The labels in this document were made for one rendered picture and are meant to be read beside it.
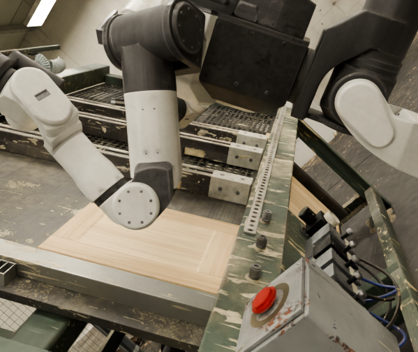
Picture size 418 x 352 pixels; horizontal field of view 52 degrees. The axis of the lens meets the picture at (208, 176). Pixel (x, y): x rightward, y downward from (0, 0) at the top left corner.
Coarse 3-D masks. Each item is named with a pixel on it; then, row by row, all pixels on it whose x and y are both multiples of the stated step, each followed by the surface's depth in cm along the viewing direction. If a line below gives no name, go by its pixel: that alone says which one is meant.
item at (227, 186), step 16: (0, 128) 143; (0, 144) 143; (16, 144) 142; (32, 144) 141; (112, 160) 136; (128, 160) 135; (128, 176) 137; (192, 176) 132; (208, 176) 131; (224, 176) 132; (240, 176) 134; (192, 192) 134; (208, 192) 133; (224, 192) 131; (240, 192) 130
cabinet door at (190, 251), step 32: (64, 224) 103; (96, 224) 105; (160, 224) 110; (192, 224) 112; (224, 224) 114; (96, 256) 93; (128, 256) 94; (160, 256) 97; (192, 256) 98; (224, 256) 100; (192, 288) 88
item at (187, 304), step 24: (0, 240) 89; (24, 264) 84; (48, 264) 84; (72, 264) 85; (96, 264) 86; (72, 288) 84; (96, 288) 83; (120, 288) 81; (144, 288) 82; (168, 288) 83; (168, 312) 81; (192, 312) 79
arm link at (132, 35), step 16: (128, 16) 69; (144, 16) 67; (160, 16) 65; (112, 32) 70; (128, 32) 68; (144, 32) 66; (160, 32) 65; (128, 48) 69; (144, 48) 68; (160, 48) 66; (128, 64) 69; (144, 64) 68; (160, 64) 69; (128, 80) 69; (144, 80) 68; (160, 80) 69
